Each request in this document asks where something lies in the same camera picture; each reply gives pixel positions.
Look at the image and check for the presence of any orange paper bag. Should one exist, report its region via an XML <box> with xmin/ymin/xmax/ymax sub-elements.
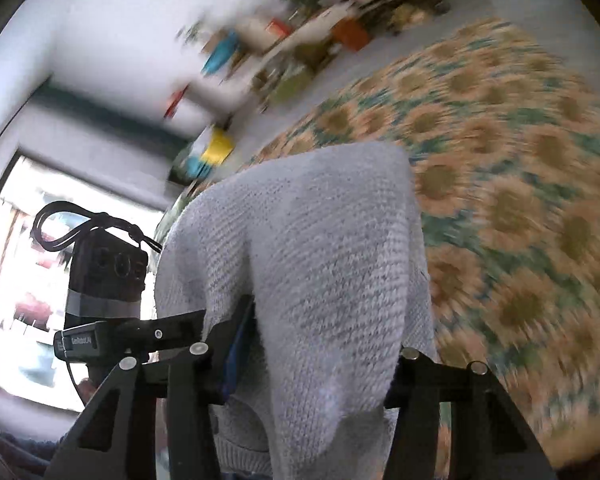
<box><xmin>332</xmin><ymin>18</ymin><xmax>370</xmax><ymax>52</ymax></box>

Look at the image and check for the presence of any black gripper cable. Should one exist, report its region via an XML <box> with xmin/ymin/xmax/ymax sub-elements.
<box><xmin>29</xmin><ymin>199</ymin><xmax>164</xmax><ymax>256</ymax></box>

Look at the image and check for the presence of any yellow bin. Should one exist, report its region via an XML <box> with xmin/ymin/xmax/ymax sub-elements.
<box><xmin>200</xmin><ymin>128</ymin><xmax>234</xmax><ymax>166</ymax></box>

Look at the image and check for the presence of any teal basin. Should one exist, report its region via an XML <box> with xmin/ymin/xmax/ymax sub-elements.
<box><xmin>201</xmin><ymin>30</ymin><xmax>240</xmax><ymax>77</ymax></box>

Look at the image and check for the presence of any dark curtain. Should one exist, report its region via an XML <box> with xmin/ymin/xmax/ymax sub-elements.
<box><xmin>31</xmin><ymin>80</ymin><xmax>188</xmax><ymax>145</ymax></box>

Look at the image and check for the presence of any green cardboard box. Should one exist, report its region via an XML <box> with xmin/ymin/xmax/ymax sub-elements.
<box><xmin>268</xmin><ymin>66</ymin><xmax>314</xmax><ymax>106</ymax></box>

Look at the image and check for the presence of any white laundry basket red lid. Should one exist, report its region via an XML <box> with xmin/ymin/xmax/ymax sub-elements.
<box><xmin>163</xmin><ymin>84</ymin><xmax>242</xmax><ymax>122</ymax></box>

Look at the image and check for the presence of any grey knit sweater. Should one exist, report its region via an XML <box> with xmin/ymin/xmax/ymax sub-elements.
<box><xmin>155</xmin><ymin>142</ymin><xmax>436</xmax><ymax>479</ymax></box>

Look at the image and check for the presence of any person left hand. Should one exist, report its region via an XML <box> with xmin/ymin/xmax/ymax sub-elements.
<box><xmin>76</xmin><ymin>378</ymin><xmax>97</xmax><ymax>405</ymax></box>

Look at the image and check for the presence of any sunflower pattern bed cover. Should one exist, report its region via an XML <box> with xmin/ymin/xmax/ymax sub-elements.
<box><xmin>179</xmin><ymin>16</ymin><xmax>600</xmax><ymax>470</ymax></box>

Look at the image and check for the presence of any low wooden shelf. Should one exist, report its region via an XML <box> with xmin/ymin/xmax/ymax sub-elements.
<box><xmin>199</xmin><ymin>0</ymin><xmax>361</xmax><ymax>106</ymax></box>

